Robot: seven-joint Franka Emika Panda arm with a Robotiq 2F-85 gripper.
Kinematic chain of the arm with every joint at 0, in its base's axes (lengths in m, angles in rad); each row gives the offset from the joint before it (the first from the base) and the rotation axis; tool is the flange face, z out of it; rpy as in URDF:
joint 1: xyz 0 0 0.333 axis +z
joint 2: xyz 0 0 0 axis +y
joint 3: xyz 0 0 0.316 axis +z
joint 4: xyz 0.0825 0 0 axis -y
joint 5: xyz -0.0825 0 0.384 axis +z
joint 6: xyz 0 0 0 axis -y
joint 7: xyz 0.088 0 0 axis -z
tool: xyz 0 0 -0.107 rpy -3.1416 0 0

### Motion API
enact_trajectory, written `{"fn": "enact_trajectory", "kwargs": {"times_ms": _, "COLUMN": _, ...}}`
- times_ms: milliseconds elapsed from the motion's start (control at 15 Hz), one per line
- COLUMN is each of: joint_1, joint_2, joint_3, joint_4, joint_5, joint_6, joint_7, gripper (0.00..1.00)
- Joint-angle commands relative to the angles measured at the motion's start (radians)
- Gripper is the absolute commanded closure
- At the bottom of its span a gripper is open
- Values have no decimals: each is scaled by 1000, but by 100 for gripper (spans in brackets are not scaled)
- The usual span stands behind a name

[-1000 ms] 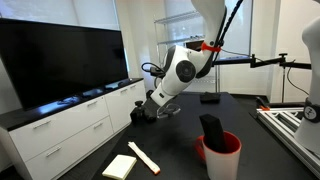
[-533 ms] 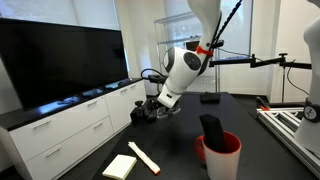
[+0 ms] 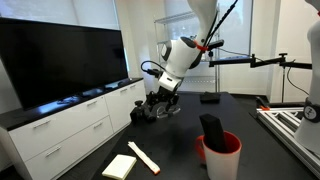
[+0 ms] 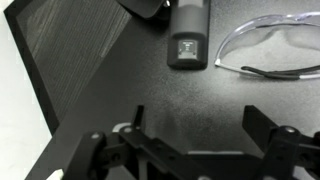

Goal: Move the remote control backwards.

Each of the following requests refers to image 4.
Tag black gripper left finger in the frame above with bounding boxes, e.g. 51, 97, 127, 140
63, 105, 201, 180

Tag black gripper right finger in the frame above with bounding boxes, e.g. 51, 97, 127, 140
242, 105, 320, 180

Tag grey remote control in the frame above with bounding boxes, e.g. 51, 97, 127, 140
167, 0, 212, 71

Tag clear safety glasses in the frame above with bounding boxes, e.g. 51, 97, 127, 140
214, 11, 320, 81

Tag white drawer cabinet black top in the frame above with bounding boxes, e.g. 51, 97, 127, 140
3, 0, 133, 136

